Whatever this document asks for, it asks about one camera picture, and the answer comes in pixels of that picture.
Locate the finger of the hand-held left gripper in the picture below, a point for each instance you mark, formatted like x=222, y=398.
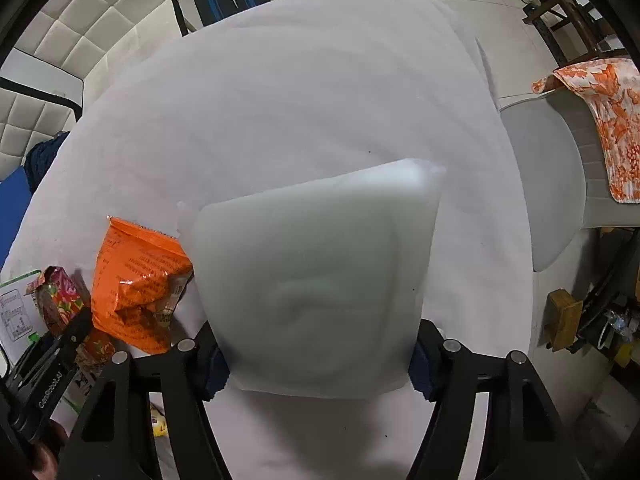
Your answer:
x=55, y=380

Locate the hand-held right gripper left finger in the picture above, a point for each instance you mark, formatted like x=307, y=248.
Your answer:
x=214, y=377

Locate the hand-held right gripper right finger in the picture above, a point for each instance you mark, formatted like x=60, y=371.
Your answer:
x=421, y=377

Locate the red floral snack packet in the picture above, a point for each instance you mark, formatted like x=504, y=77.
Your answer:
x=57, y=297

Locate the white translucent soft pouch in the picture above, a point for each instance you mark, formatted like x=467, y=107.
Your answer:
x=310, y=280

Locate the person's left hand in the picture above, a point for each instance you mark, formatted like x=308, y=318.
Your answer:
x=49, y=452

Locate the small yellow packet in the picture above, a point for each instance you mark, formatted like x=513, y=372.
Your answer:
x=159, y=420

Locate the white green-edged printed packet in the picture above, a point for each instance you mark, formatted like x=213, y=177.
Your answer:
x=15, y=310

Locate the orange snack packet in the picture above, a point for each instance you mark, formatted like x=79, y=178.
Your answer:
x=137, y=280

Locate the small wooden box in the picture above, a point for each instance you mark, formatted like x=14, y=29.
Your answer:
x=564, y=317

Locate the clear plastic bottle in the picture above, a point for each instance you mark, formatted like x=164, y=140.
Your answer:
x=617, y=320

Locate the dark blue garment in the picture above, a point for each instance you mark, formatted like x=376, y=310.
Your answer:
x=45, y=157

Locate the grey chair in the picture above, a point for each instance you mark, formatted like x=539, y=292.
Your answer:
x=555, y=175

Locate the white table cloth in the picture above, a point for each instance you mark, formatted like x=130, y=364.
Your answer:
x=300, y=110

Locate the orange floral cloth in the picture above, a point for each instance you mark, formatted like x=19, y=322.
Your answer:
x=607, y=120

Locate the white tufted sofa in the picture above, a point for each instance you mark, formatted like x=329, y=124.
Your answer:
x=75, y=40

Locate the dark wooden chair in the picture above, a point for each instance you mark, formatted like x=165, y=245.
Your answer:
x=570, y=15

